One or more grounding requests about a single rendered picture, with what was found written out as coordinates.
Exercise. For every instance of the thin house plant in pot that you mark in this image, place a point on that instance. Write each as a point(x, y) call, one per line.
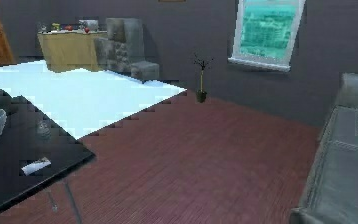
point(201, 83)

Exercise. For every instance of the grey armchair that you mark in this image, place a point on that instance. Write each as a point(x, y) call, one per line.
point(125, 50)

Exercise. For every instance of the brown framed picture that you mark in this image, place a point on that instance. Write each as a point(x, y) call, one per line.
point(171, 0)

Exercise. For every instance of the white framed window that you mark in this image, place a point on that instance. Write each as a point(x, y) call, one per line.
point(267, 31)

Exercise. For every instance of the red apple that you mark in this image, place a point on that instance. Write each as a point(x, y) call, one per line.
point(86, 30)
point(69, 27)

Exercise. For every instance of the grey box on cabinet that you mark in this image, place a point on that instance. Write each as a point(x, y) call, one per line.
point(89, 24)

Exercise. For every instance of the tan wooden cabinet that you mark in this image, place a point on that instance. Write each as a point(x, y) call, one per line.
point(68, 50)

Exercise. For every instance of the small clear glass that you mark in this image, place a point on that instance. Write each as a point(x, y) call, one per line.
point(43, 128)

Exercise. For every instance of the yellow green small object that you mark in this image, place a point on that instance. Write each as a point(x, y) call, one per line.
point(56, 26)

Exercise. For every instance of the black table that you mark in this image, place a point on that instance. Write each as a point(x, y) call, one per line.
point(27, 146)

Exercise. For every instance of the small clear glass object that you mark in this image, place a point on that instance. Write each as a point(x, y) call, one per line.
point(42, 28)

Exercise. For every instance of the grey sofa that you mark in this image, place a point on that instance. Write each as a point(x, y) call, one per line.
point(343, 160)

